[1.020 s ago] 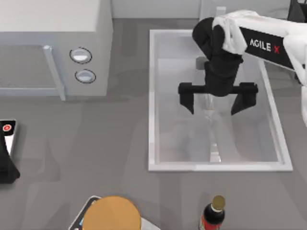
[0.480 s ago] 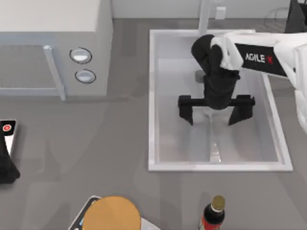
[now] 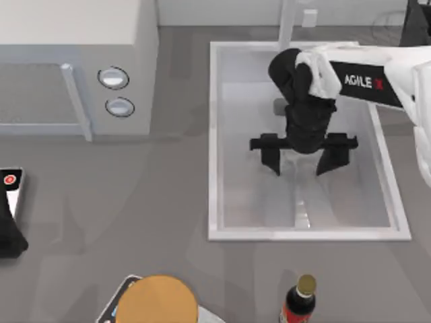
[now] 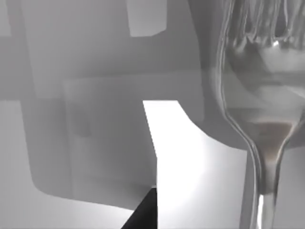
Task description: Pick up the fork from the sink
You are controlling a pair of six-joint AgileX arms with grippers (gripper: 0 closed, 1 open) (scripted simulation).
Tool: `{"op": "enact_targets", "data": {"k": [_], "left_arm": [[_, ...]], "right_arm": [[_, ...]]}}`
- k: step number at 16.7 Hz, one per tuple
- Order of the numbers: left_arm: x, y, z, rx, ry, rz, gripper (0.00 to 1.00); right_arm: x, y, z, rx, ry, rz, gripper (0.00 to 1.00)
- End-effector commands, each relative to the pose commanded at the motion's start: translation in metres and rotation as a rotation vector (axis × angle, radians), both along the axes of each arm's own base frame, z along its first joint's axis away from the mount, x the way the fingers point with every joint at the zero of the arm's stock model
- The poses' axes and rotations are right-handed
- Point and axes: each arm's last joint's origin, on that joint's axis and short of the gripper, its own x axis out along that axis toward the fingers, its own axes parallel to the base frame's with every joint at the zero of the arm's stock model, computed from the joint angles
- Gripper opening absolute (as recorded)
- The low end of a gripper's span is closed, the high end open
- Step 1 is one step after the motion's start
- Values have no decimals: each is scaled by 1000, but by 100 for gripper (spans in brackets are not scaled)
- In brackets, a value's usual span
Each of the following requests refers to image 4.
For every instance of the silver metal fork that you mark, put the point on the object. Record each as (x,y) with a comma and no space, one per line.
(262,95)

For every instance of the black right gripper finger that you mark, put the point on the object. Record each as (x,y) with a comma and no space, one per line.
(146,212)

